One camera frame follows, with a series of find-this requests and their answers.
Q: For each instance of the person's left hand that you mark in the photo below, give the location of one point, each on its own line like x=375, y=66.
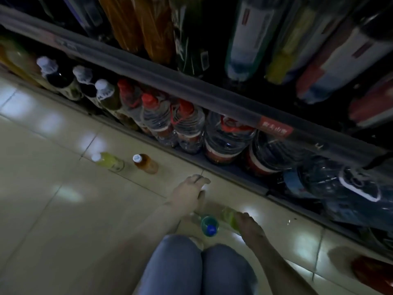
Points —
x=188, y=193

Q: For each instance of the person's right hand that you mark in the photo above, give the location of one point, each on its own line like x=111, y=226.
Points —
x=250, y=228

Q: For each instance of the green drink bottle white cap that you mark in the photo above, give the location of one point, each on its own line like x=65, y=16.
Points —
x=228, y=216

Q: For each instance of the blue-capped green bottle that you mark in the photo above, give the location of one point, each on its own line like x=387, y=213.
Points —
x=209, y=225

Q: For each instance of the orange tea bottle white cap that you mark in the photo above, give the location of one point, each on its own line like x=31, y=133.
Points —
x=147, y=164

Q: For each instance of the yellow-green bottle arrow label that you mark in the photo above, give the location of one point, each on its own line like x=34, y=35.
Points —
x=107, y=161

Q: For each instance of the large dark plum drink bottle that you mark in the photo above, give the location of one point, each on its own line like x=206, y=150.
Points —
x=374, y=273

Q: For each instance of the row of red yellow bottles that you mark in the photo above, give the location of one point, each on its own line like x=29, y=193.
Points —
x=15, y=58

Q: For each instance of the person's right forearm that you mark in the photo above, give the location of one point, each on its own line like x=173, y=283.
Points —
x=276, y=267

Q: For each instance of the person's left forearm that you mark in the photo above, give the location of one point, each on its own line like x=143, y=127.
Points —
x=147, y=239

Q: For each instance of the person's grey trousers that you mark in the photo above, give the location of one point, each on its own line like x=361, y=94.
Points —
x=172, y=267

